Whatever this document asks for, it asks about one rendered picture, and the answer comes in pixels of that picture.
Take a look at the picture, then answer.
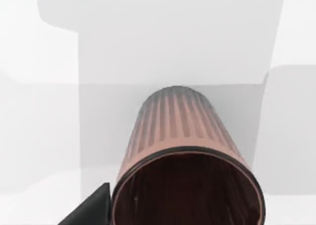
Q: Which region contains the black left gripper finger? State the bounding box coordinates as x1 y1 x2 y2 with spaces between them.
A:
57 182 112 225

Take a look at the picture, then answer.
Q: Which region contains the ribbed reddish-brown cup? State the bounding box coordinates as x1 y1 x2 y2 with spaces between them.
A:
110 85 267 225

